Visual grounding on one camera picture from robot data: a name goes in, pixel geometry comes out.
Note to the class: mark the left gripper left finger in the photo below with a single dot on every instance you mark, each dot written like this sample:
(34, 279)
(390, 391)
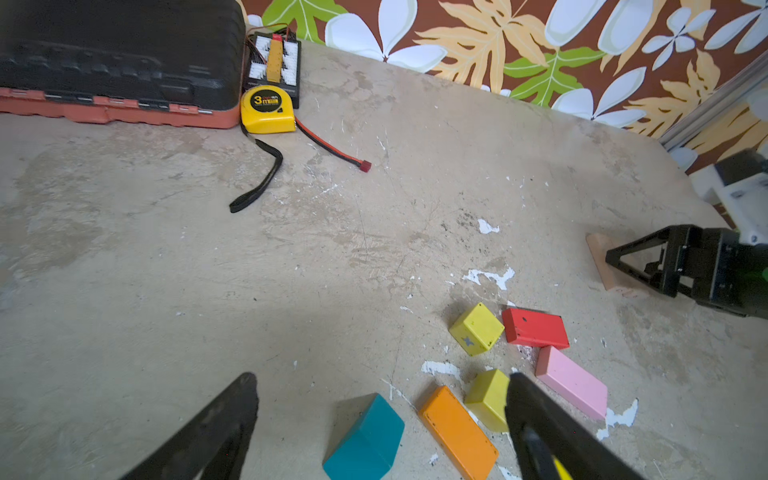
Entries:
(213, 444)

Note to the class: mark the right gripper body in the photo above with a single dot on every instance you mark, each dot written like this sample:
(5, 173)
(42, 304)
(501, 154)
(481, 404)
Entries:
(721, 273)

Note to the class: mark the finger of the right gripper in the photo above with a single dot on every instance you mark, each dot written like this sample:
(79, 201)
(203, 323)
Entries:
(656, 261)

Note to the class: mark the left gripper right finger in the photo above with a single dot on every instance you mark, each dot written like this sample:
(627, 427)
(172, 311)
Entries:
(541, 430)

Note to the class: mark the pink wood block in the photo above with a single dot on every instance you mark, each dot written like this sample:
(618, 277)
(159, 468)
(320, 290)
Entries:
(568, 379)

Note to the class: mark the natural wood block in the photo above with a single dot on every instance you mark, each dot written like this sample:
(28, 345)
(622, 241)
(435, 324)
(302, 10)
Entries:
(613, 280)

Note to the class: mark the yellow long block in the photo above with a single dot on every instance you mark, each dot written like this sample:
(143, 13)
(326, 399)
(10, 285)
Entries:
(562, 472)

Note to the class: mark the yellow cube block lower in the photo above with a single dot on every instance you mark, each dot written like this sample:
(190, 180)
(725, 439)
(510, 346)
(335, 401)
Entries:
(487, 399)

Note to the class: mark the yellow cube block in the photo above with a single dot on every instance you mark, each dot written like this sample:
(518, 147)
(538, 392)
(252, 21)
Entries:
(487, 399)
(477, 330)

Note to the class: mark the orange wood block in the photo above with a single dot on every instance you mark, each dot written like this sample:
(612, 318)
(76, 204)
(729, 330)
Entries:
(466, 445)

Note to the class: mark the red wood block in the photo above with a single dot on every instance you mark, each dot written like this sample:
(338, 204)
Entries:
(534, 329)

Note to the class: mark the yellow cube block upper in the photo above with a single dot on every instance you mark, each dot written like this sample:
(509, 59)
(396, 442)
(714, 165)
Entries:
(477, 330)

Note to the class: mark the teal wood block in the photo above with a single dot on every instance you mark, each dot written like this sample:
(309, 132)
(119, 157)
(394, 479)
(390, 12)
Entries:
(369, 448)

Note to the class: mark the yellow tape measure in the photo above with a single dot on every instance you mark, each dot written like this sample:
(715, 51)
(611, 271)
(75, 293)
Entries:
(267, 109)

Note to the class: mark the black and red tool case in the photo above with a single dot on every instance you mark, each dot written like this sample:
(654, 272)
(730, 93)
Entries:
(177, 63)

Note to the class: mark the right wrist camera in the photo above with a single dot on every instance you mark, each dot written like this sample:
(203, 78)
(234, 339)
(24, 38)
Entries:
(739, 184)

